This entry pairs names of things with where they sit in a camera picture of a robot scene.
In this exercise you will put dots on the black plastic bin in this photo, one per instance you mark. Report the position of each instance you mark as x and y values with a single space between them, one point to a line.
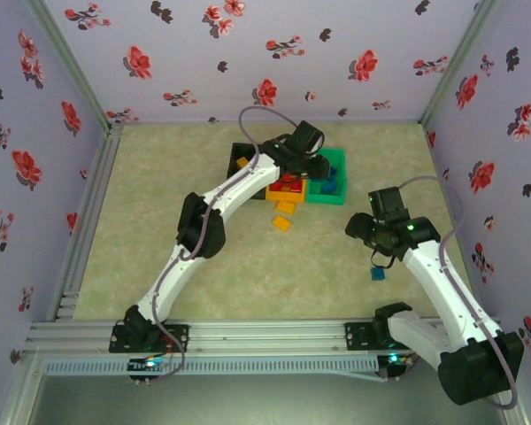
235 150

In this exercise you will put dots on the orange plastic bin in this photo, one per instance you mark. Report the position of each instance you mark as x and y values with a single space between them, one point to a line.
285 196

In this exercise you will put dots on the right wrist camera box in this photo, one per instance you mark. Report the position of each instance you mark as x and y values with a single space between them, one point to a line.
387 203

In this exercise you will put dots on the long aluminium frame rail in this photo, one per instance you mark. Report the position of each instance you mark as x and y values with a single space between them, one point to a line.
265 334

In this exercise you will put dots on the green plastic bin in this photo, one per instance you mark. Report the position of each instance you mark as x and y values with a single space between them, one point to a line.
327 199

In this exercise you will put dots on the aluminium corner post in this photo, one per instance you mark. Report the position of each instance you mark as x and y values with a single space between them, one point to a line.
71 57
460 57

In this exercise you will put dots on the side aluminium frame rail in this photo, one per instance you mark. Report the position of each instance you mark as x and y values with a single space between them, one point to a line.
99 186

